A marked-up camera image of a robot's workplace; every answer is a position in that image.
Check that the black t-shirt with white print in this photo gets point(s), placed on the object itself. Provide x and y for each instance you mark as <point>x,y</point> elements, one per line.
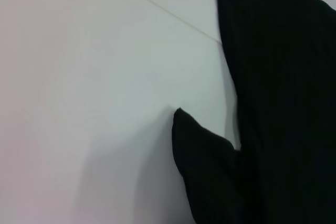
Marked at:
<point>275,103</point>

